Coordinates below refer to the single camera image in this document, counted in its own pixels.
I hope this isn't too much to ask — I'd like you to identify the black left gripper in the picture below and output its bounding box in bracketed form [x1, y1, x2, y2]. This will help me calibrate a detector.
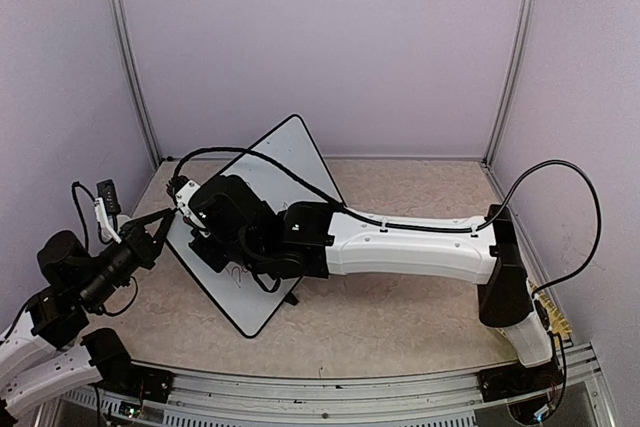
[79, 210, 176, 310]

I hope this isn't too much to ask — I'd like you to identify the white whiteboard black frame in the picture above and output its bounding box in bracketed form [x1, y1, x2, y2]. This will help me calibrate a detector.
[166, 114, 343, 339]

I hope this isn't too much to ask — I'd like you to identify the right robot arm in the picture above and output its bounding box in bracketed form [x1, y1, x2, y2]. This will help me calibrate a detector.
[167, 175, 554, 391]

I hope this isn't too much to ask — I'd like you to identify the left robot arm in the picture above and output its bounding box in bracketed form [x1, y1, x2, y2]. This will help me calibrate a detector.
[1, 208, 175, 426]

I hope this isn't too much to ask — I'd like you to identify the black whiteboard stand foot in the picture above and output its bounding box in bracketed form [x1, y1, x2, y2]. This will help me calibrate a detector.
[284, 292, 299, 306]

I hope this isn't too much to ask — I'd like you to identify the woven bamboo tray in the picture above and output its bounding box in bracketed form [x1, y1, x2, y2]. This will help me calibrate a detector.
[528, 280, 572, 344]

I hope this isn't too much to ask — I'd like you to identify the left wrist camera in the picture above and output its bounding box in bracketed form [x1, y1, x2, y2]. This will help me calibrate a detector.
[94, 179, 122, 243]

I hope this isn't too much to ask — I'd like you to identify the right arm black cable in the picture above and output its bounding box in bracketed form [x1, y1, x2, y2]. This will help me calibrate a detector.
[169, 146, 603, 408]

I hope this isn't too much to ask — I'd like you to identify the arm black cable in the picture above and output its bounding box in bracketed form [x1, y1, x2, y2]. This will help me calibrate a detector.
[169, 146, 603, 408]
[71, 180, 139, 317]

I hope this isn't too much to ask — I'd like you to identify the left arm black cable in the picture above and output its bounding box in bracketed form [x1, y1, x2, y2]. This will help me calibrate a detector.
[71, 180, 139, 317]

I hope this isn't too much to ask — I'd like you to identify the front aluminium rail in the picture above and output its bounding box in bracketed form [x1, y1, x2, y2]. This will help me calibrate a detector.
[61, 344, 619, 426]

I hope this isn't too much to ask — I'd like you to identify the left aluminium corner post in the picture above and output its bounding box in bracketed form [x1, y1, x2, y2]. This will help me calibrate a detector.
[109, 0, 162, 169]

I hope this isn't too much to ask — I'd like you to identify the aluminium corner post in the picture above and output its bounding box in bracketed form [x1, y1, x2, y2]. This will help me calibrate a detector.
[483, 0, 536, 170]
[109, 0, 162, 169]

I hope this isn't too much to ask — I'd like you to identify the right aluminium corner post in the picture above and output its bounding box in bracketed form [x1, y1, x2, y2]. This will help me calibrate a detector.
[483, 0, 536, 170]

